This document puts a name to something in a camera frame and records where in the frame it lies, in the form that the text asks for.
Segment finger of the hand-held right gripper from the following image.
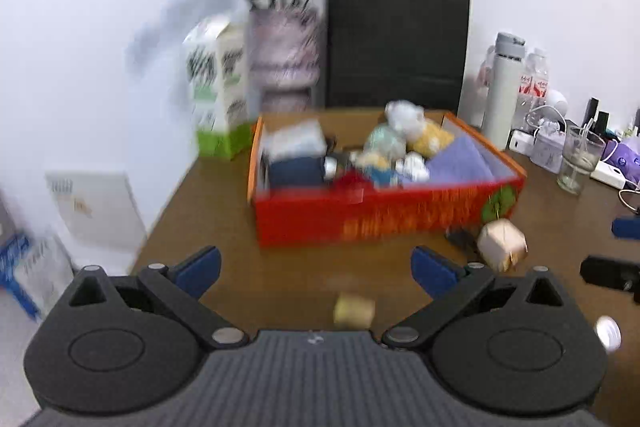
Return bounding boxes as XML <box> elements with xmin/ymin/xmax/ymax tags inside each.
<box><xmin>611</xmin><ymin>217</ymin><xmax>640</xmax><ymax>240</ymax></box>
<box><xmin>580</xmin><ymin>256</ymin><xmax>640</xmax><ymax>293</ymax></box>

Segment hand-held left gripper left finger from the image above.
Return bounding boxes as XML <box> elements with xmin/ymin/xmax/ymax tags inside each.
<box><xmin>67</xmin><ymin>245</ymin><xmax>251</xmax><ymax>350</ymax></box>

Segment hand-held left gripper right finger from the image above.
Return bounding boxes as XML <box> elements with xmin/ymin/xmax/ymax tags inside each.
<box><xmin>381</xmin><ymin>245</ymin><xmax>583</xmax><ymax>351</ymax></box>

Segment red cardboard box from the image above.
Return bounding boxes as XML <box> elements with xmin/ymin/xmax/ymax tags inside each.
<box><xmin>247</xmin><ymin>109</ymin><xmax>528</xmax><ymax>249</ymax></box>

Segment white tissue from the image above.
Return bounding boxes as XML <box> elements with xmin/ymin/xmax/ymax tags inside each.
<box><xmin>397</xmin><ymin>152</ymin><xmax>431</xmax><ymax>182</ymax></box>

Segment lavender patterned cloth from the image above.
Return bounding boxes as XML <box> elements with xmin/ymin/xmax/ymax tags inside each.
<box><xmin>425</xmin><ymin>134</ymin><xmax>498</xmax><ymax>185</ymax></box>

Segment blue yellow printed pouch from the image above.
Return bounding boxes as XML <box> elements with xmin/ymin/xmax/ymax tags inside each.
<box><xmin>357</xmin><ymin>152</ymin><xmax>401</xmax><ymax>188</ymax></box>

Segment red fabric rose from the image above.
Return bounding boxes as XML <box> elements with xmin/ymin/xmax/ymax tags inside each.
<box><xmin>332</xmin><ymin>171</ymin><xmax>371</xmax><ymax>192</ymax></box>

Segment yellow plush toy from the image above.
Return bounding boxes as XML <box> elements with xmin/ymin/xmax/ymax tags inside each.
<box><xmin>410</xmin><ymin>119</ymin><xmax>456</xmax><ymax>158</ymax></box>

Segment navy zip pouch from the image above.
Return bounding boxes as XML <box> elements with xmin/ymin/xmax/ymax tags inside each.
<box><xmin>267</xmin><ymin>156</ymin><xmax>328</xmax><ymax>188</ymax></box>

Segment iridescent plastic bag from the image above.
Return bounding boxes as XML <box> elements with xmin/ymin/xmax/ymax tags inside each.
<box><xmin>365</xmin><ymin>124</ymin><xmax>407</xmax><ymax>158</ymax></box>

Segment silver round puck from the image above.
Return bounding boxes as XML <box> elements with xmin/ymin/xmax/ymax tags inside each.
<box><xmin>324</xmin><ymin>155</ymin><xmax>346</xmax><ymax>180</ymax></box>

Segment white translucent plastic container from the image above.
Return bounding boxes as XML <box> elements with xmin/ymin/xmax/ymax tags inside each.
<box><xmin>260</xmin><ymin>121</ymin><xmax>328</xmax><ymax>160</ymax></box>

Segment white plush toy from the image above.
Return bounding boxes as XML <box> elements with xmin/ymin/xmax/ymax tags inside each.
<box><xmin>385</xmin><ymin>101</ymin><xmax>426</xmax><ymax>140</ymax></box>

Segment wooden desktop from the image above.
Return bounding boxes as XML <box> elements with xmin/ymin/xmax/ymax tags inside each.
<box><xmin>127</xmin><ymin>107</ymin><xmax>640</xmax><ymax>358</ymax></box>

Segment small white round object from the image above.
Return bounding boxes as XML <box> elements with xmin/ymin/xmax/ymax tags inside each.
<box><xmin>594</xmin><ymin>315</ymin><xmax>622</xmax><ymax>352</ymax></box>

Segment purple package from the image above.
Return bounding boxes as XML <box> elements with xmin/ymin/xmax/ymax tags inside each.
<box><xmin>602</xmin><ymin>142</ymin><xmax>640</xmax><ymax>185</ymax></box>

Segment beige wrapped cube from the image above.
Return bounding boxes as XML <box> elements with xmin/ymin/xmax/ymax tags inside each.
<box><xmin>476</xmin><ymin>218</ymin><xmax>528</xmax><ymax>273</ymax></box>

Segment clear glass cup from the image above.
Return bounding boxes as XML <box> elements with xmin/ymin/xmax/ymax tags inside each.
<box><xmin>557</xmin><ymin>126</ymin><xmax>606</xmax><ymax>195</ymax></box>

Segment small yellow cube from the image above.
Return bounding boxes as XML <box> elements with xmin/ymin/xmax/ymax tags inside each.
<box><xmin>332</xmin><ymin>291</ymin><xmax>377</xmax><ymax>329</ymax></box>

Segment white board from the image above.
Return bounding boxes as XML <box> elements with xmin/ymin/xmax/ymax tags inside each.
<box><xmin>45</xmin><ymin>171</ymin><xmax>148</xmax><ymax>253</ymax></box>

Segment white charger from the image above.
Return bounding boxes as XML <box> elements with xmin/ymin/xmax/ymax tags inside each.
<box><xmin>509</xmin><ymin>130</ymin><xmax>536</xmax><ymax>155</ymax></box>

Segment blue white boxes on floor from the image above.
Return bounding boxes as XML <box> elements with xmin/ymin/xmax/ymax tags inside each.
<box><xmin>12</xmin><ymin>232</ymin><xmax>76</xmax><ymax>323</ymax></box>

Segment white green milk carton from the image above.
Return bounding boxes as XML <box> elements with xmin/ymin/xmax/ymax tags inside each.
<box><xmin>182</xmin><ymin>14</ymin><xmax>256</xmax><ymax>160</ymax></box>

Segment white thermos bottle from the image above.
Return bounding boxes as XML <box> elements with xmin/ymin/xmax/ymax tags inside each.
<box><xmin>482</xmin><ymin>32</ymin><xmax>526</xmax><ymax>150</ymax></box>

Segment blue cardboard box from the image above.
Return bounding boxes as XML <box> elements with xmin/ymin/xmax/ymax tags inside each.
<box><xmin>0</xmin><ymin>232</ymin><xmax>41</xmax><ymax>323</ymax></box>

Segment black paper bag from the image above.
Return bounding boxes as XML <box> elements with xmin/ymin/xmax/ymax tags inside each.
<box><xmin>325</xmin><ymin>0</ymin><xmax>472</xmax><ymax>112</ymax></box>

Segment white cable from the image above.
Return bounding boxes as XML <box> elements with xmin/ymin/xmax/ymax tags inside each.
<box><xmin>524</xmin><ymin>104</ymin><xmax>569</xmax><ymax>138</ymax></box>
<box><xmin>617</xmin><ymin>188</ymin><xmax>640</xmax><ymax>214</ymax></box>

